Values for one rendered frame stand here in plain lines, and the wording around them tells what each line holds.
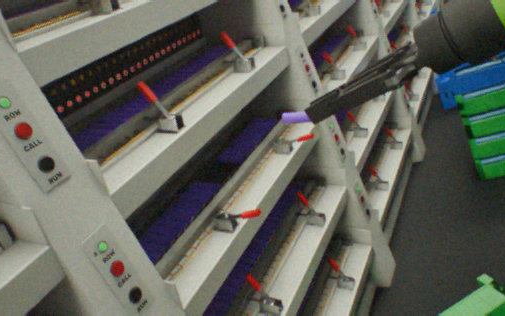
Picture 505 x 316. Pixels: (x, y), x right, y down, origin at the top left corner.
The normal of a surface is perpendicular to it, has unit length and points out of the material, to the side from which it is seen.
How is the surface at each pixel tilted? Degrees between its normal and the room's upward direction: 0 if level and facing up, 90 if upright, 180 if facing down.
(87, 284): 90
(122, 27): 107
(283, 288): 17
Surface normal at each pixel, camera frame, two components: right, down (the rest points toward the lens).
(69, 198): 0.80, -0.18
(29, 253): -0.18, -0.86
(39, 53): 0.89, 0.07
